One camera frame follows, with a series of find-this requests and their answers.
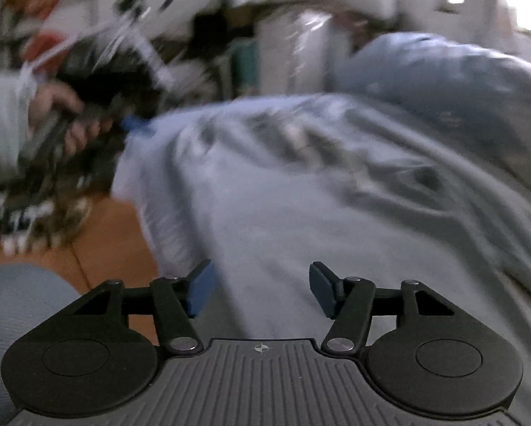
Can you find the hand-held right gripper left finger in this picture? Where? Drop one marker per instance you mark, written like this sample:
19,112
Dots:
201,289

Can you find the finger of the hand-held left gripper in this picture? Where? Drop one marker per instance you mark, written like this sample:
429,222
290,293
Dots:
134,123

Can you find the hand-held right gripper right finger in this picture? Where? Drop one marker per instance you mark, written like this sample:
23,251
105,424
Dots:
322,287

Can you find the blue bedsheet with SWEET text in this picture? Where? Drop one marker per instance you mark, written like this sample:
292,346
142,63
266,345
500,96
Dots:
270,213

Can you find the person's left hand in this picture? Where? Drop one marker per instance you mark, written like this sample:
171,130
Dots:
54,97

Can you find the teal roll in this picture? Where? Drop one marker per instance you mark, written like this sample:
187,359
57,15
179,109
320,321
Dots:
245,66

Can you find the dark patterned cloth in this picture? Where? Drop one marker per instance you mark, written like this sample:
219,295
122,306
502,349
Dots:
39,217

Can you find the plastic wrapped white mattress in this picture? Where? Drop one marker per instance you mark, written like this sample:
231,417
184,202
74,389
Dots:
301,53

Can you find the person's leg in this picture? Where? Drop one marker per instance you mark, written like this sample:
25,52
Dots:
8,310

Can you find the blue patterned duvet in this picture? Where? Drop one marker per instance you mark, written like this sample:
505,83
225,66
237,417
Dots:
447,84

